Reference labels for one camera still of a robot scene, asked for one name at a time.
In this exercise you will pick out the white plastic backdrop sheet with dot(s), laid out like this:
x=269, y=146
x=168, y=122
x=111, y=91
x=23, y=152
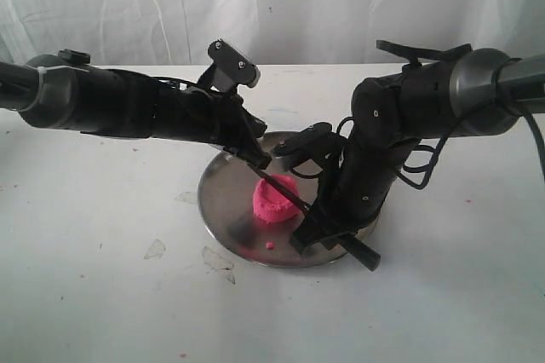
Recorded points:
x=178, y=32

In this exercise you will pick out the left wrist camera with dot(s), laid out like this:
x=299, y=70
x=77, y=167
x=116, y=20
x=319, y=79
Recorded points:
x=229, y=69

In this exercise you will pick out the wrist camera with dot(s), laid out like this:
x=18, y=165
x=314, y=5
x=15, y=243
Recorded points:
x=302, y=143
x=229, y=69

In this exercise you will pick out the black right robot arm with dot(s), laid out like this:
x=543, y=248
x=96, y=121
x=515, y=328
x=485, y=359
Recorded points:
x=401, y=123

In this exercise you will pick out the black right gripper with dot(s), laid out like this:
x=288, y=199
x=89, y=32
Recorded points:
x=351, y=195

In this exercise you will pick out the round steel plate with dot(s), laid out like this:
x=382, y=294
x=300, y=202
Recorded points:
x=225, y=196

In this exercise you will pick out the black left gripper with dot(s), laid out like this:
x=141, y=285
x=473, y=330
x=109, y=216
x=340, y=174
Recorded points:
x=211, y=117

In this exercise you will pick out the black knife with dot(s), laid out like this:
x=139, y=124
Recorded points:
x=362, y=252

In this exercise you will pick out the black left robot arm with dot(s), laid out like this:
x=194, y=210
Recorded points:
x=64, y=92

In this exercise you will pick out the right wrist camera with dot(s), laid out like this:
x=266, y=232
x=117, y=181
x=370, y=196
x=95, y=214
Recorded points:
x=302, y=143

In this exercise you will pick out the pink play dough lump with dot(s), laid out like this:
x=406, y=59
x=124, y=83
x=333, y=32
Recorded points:
x=270, y=205

